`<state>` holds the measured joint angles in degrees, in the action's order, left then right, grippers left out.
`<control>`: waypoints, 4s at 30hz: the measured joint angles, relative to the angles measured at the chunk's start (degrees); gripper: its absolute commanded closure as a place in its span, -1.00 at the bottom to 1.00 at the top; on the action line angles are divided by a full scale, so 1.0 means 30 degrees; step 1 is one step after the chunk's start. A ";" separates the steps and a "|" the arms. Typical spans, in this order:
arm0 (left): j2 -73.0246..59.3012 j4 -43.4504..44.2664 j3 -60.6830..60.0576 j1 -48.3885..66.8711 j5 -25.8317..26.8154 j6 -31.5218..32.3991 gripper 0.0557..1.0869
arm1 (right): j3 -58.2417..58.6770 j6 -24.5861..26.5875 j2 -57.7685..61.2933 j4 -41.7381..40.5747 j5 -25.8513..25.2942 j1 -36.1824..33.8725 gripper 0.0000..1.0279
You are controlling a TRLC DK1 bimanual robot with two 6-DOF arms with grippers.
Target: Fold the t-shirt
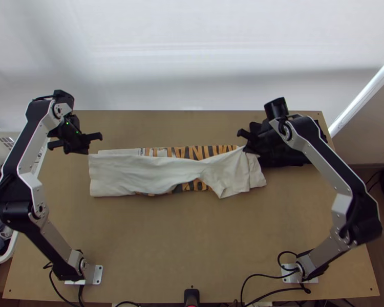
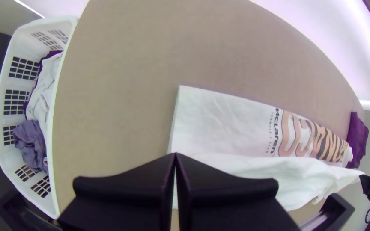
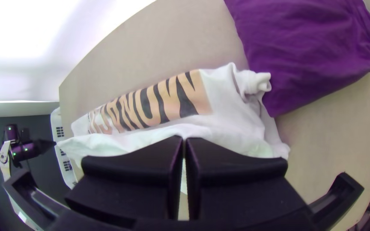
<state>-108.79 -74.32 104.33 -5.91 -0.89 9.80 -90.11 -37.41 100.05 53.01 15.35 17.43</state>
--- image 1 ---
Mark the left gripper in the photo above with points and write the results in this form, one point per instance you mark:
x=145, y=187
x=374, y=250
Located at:
x=75, y=142

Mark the white laundry basket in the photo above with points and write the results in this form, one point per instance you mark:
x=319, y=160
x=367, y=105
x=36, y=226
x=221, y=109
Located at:
x=7, y=252

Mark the white t-shirt with orange print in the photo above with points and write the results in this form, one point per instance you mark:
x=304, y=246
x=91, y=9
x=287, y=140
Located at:
x=131, y=172

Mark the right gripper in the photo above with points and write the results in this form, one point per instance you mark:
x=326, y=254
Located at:
x=259, y=137

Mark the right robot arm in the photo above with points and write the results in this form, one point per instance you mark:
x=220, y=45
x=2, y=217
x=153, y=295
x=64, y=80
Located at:
x=323, y=153

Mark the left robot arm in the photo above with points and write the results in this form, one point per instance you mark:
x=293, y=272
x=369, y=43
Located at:
x=32, y=179

